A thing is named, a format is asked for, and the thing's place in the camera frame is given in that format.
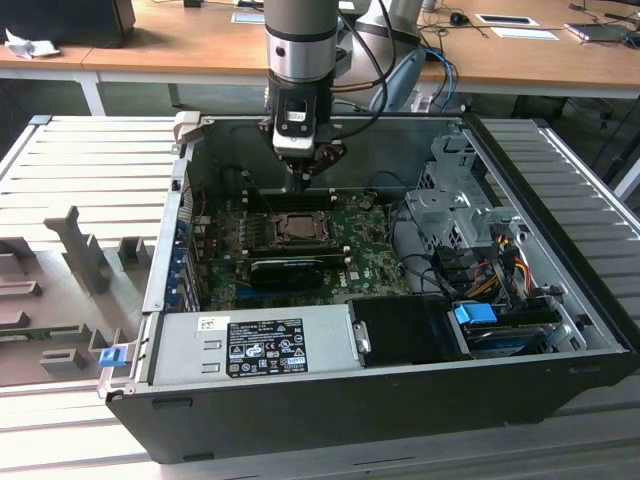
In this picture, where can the CPU silver top plate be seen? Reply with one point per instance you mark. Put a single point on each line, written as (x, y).
(302, 227)

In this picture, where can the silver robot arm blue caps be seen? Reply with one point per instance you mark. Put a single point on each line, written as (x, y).
(300, 30)

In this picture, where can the CPU socket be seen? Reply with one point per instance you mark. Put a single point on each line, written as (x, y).
(272, 236)

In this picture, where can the blue expansion slot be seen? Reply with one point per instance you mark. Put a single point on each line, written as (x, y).
(250, 297)

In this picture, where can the wooden desk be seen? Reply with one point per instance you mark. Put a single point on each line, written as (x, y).
(200, 45)

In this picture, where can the beige case latch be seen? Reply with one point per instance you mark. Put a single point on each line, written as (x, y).
(186, 125)

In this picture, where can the green RAM stick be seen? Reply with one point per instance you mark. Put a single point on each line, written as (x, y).
(300, 256)
(40, 332)

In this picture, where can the grey metal drive cage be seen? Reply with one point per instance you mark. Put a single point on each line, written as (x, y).
(440, 215)

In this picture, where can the green motherboard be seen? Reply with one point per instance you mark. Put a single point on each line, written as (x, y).
(370, 265)

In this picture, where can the black graphics card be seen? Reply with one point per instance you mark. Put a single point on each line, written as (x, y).
(285, 275)

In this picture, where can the black plastic shroud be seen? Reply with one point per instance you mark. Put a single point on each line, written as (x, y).
(400, 330)

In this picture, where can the hard disk in blue carrier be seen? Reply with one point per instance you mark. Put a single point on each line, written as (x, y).
(472, 315)

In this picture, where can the black monitor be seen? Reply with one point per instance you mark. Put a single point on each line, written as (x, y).
(65, 22)

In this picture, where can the grey power supply unit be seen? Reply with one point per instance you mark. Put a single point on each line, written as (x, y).
(190, 350)

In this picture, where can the crumpled white paper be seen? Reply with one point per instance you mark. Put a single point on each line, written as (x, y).
(30, 47)

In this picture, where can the black open PC case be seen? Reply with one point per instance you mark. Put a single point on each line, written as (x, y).
(350, 415)

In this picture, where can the grey parts rack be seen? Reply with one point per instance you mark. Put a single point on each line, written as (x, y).
(55, 280)

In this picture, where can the blue case latch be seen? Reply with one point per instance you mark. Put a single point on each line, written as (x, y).
(111, 358)

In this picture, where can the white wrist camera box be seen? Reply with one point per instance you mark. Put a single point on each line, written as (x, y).
(295, 142)

